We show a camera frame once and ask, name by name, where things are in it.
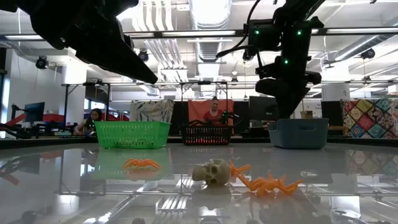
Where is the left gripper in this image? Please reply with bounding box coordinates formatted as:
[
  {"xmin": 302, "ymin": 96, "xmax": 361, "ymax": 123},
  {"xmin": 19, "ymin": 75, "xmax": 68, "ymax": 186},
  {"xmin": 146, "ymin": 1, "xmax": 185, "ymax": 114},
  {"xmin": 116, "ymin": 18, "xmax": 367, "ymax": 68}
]
[{"xmin": 17, "ymin": 0, "xmax": 159, "ymax": 85}]

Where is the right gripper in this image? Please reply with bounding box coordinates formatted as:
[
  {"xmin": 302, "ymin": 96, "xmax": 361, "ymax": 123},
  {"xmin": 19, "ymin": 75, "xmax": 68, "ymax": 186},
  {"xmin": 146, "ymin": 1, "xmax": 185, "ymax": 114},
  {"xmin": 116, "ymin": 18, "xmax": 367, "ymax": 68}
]
[{"xmin": 255, "ymin": 63, "xmax": 323, "ymax": 121}]

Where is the orange plastic spider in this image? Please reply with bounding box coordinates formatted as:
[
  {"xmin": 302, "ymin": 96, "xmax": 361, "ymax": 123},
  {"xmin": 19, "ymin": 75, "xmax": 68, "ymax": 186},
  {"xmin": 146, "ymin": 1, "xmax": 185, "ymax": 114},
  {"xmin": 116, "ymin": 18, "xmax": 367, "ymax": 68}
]
[
  {"xmin": 229, "ymin": 160, "xmax": 251, "ymax": 177},
  {"xmin": 121, "ymin": 158, "xmax": 162, "ymax": 170},
  {"xmin": 235, "ymin": 170, "xmax": 304, "ymax": 198}
]

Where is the black computer monitor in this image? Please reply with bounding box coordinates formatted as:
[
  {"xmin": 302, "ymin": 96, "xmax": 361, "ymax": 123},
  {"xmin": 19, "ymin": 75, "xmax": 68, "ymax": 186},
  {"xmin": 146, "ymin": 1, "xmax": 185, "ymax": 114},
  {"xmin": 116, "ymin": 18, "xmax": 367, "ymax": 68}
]
[
  {"xmin": 23, "ymin": 101, "xmax": 46, "ymax": 124},
  {"xmin": 321, "ymin": 101, "xmax": 343, "ymax": 127},
  {"xmin": 248, "ymin": 95, "xmax": 280, "ymax": 122}
]

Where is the teal plastic bin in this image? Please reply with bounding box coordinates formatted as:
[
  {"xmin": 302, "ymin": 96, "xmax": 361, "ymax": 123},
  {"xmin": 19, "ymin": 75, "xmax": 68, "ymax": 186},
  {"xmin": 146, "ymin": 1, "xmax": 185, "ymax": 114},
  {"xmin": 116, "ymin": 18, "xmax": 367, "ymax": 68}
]
[{"xmin": 267, "ymin": 118, "xmax": 330, "ymax": 149}]

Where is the black partition panel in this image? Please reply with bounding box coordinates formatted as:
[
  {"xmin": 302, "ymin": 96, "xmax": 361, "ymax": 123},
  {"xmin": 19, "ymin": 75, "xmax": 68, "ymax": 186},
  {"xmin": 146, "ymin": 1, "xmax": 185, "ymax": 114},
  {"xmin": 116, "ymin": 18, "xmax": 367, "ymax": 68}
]
[
  {"xmin": 173, "ymin": 101, "xmax": 189, "ymax": 136},
  {"xmin": 233, "ymin": 101, "xmax": 249, "ymax": 135}
]

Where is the leaf print cloth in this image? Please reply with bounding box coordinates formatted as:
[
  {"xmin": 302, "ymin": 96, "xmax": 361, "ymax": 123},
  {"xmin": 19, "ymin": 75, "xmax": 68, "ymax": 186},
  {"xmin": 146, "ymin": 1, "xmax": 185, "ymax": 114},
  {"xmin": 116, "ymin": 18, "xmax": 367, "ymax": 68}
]
[{"xmin": 129, "ymin": 100, "xmax": 175, "ymax": 123}]

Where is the person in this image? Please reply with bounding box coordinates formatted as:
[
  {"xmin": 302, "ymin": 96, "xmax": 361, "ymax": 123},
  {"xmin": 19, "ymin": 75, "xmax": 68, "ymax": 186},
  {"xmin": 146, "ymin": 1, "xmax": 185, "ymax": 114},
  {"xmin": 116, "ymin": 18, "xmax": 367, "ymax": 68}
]
[
  {"xmin": 73, "ymin": 108, "xmax": 103, "ymax": 136},
  {"xmin": 203, "ymin": 96, "xmax": 225, "ymax": 124}
]

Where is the green plastic basket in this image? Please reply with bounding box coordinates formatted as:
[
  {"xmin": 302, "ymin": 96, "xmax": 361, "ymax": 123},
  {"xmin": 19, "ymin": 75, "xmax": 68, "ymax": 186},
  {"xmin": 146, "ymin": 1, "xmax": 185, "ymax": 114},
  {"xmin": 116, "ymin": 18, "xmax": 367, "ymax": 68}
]
[{"xmin": 94, "ymin": 121, "xmax": 172, "ymax": 149}]

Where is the colourful patchwork quilt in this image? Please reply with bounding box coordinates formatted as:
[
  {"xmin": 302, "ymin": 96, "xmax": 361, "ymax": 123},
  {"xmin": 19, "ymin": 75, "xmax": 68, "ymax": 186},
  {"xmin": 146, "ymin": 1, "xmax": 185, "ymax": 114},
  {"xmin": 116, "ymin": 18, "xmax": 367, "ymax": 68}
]
[{"xmin": 341, "ymin": 98, "xmax": 398, "ymax": 139}]

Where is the black plastic basket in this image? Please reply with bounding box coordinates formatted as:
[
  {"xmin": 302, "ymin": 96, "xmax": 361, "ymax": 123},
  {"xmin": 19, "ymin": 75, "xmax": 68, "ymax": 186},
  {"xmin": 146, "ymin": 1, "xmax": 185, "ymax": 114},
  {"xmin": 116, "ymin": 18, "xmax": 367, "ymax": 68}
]
[{"xmin": 181, "ymin": 126, "xmax": 233, "ymax": 146}]

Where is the orange cloth backdrop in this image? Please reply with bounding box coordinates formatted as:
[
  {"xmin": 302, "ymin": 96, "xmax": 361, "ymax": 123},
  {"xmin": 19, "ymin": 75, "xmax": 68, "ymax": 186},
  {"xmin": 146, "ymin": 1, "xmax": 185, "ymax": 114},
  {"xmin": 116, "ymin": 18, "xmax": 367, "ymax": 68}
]
[{"xmin": 188, "ymin": 99, "xmax": 234, "ymax": 127}]

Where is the beige plastic skull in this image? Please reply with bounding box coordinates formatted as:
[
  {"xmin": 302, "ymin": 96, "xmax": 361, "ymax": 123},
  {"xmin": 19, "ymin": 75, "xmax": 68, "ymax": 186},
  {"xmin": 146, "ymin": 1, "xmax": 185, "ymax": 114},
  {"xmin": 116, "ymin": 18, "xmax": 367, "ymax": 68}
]
[{"xmin": 192, "ymin": 158, "xmax": 231, "ymax": 187}]

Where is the red background bar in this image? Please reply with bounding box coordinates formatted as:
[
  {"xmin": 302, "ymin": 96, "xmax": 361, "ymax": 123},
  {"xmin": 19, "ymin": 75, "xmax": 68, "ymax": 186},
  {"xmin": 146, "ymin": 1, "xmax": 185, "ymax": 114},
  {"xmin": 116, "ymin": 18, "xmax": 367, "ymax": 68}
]
[{"xmin": 6, "ymin": 113, "xmax": 27, "ymax": 126}]

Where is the black curved bar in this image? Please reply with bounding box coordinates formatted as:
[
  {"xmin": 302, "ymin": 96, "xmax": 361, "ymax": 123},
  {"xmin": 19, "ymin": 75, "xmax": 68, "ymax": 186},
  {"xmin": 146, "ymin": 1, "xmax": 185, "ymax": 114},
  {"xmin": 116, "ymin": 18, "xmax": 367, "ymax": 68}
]
[{"xmin": 0, "ymin": 123, "xmax": 32, "ymax": 140}]

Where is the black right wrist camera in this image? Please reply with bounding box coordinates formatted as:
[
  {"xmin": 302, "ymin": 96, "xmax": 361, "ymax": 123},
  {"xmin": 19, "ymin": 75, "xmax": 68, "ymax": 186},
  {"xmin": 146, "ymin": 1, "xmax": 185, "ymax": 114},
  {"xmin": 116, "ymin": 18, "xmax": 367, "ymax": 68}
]
[{"xmin": 247, "ymin": 19, "xmax": 282, "ymax": 52}]

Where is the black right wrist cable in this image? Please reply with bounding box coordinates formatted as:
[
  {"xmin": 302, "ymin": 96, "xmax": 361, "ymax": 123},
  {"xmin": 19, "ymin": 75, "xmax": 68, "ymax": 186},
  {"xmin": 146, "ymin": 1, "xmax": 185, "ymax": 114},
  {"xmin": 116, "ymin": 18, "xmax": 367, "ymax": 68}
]
[{"xmin": 216, "ymin": 0, "xmax": 262, "ymax": 59}]

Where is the black overhead frame beam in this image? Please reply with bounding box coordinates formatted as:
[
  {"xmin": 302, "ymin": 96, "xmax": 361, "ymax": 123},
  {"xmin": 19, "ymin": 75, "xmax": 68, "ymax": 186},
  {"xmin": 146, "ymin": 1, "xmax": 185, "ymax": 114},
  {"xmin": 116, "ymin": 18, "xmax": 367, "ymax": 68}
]
[{"xmin": 0, "ymin": 27, "xmax": 398, "ymax": 42}]

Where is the silver ventilation duct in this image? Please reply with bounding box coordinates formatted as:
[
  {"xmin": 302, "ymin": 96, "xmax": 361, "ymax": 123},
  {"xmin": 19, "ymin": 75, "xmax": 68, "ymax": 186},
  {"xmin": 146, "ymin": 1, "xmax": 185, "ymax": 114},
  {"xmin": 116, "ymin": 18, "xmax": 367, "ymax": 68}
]
[
  {"xmin": 323, "ymin": 32, "xmax": 398, "ymax": 68},
  {"xmin": 188, "ymin": 0, "xmax": 233, "ymax": 63}
]

